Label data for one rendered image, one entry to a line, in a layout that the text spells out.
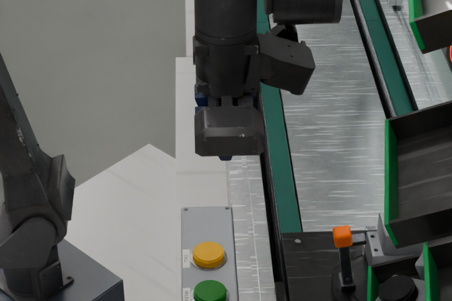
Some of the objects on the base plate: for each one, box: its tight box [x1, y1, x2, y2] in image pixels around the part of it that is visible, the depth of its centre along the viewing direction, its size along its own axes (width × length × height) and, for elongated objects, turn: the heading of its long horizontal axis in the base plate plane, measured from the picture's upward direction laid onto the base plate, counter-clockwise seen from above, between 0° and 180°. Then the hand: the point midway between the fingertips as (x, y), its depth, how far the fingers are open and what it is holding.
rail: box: [225, 103, 285, 301], centre depth 143 cm, size 6×89×11 cm, turn 2°
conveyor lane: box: [256, 13, 434, 301], centre depth 146 cm, size 28×84×10 cm, turn 2°
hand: (225, 130), depth 97 cm, fingers closed
